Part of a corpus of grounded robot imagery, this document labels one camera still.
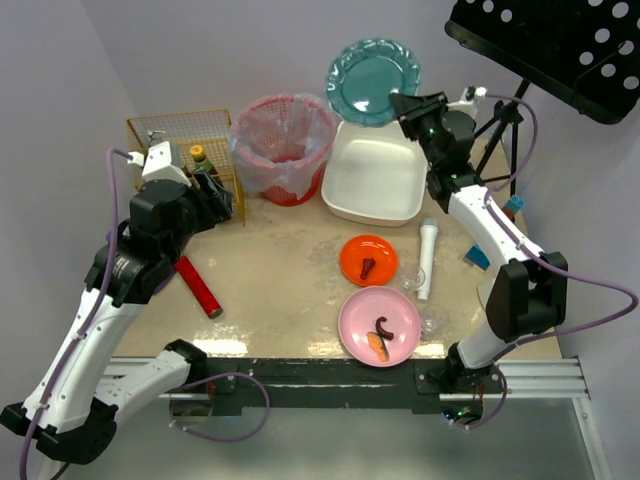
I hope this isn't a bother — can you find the red glitter microphone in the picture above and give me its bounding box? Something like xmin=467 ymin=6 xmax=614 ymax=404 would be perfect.
xmin=174 ymin=256 xmax=223 ymax=319

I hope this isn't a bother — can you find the dark red meat piece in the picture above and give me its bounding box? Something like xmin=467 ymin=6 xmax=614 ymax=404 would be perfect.
xmin=360 ymin=257 xmax=376 ymax=280

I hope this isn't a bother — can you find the clear plastic bin liner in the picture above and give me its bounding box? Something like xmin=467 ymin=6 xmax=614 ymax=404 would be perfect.
xmin=228 ymin=90 xmax=339 ymax=197

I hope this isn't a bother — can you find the white rectangular basin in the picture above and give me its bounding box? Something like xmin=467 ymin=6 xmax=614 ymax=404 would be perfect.
xmin=321 ymin=121 xmax=428 ymax=227

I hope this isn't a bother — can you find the red mesh waste basket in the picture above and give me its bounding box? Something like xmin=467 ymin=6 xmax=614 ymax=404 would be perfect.
xmin=233 ymin=94 xmax=337 ymax=206

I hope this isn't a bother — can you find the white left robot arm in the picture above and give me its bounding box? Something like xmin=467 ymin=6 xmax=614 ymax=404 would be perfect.
xmin=1 ymin=141 xmax=233 ymax=465

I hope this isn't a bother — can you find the white microphone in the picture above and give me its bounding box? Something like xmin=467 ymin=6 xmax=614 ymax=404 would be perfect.
xmin=417 ymin=218 xmax=439 ymax=301

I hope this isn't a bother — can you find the teal ornate plate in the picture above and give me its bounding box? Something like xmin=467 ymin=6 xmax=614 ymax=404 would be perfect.
xmin=324 ymin=38 xmax=422 ymax=127

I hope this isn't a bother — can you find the pink plate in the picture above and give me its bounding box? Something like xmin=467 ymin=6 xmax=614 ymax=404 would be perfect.
xmin=338 ymin=286 xmax=421 ymax=368

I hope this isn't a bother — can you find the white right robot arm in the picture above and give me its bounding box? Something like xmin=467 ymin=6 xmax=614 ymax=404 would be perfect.
xmin=389 ymin=88 xmax=568 ymax=389

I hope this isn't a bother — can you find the orange plate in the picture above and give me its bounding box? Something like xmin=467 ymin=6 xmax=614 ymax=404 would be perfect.
xmin=339 ymin=234 xmax=399 ymax=287

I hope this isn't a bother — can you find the black music stand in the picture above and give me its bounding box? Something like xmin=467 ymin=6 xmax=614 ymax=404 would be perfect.
xmin=427 ymin=0 xmax=640 ymax=201

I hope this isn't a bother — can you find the gold wire rack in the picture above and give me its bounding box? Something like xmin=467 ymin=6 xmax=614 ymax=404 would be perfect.
xmin=126 ymin=109 xmax=246 ymax=224

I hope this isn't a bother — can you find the clear glass bowl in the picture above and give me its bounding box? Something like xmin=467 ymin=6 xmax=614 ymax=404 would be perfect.
xmin=421 ymin=304 xmax=449 ymax=336

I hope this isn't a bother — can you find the green yellow-capped sauce bottle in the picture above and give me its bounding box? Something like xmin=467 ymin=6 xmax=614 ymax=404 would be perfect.
xmin=189 ymin=144 xmax=219 ymax=178

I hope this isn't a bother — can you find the clear glass cup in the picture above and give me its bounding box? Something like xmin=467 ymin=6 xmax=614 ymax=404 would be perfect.
xmin=399 ymin=265 xmax=426 ymax=292

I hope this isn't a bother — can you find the salmon slice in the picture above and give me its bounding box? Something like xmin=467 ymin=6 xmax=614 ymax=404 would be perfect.
xmin=366 ymin=332 xmax=389 ymax=363

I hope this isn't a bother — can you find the toy block stack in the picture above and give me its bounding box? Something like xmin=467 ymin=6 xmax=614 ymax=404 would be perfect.
xmin=463 ymin=195 xmax=524 ymax=271

